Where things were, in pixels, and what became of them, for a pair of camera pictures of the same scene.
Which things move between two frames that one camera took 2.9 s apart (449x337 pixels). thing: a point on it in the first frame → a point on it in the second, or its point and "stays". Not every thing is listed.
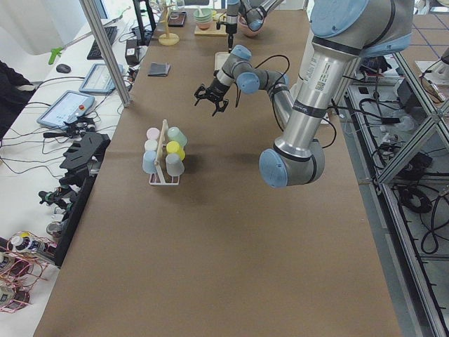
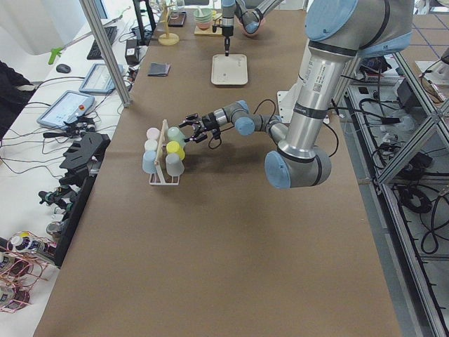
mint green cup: [175, 134] stays
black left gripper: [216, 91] → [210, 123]
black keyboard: [94, 53] stays
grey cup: [175, 166] stays
